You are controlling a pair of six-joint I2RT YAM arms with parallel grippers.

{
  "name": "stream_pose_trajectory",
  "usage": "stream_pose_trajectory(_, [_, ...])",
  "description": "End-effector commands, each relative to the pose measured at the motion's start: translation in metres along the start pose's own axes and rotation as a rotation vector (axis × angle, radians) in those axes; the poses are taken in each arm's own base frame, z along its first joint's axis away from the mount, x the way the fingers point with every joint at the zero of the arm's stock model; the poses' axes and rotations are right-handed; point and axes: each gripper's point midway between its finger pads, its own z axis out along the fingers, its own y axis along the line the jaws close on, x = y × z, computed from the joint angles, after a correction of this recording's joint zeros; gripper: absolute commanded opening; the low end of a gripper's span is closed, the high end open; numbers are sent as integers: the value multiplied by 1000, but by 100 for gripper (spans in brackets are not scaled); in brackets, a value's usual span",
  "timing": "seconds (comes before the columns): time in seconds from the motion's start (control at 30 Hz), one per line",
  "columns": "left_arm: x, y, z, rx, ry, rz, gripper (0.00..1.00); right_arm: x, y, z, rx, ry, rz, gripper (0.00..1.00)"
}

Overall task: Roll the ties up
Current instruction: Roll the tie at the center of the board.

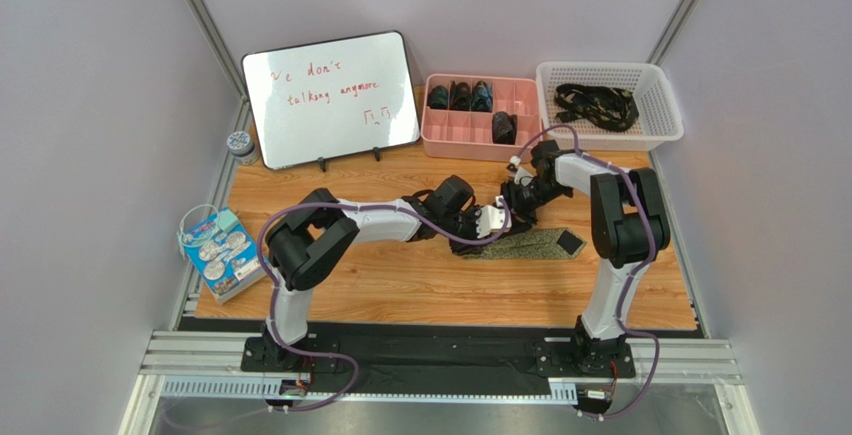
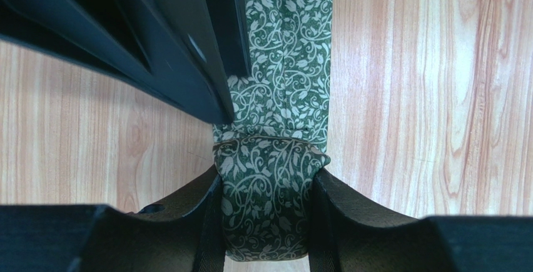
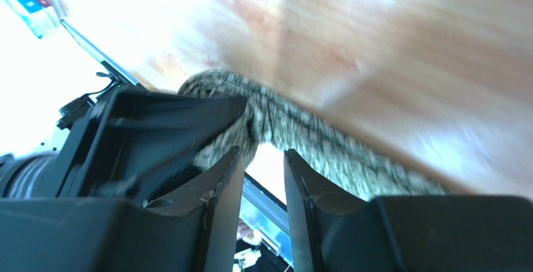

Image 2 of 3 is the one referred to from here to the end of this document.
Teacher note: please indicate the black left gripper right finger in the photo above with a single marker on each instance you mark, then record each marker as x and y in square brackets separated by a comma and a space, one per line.
[350, 232]

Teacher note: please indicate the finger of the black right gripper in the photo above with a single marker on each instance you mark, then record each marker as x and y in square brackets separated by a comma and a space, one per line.
[165, 48]
[229, 23]

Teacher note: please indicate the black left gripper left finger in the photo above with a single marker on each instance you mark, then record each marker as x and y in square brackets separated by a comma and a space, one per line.
[181, 232]

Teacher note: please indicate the green patterned tie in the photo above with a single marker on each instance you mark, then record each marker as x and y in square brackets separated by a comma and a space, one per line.
[268, 156]

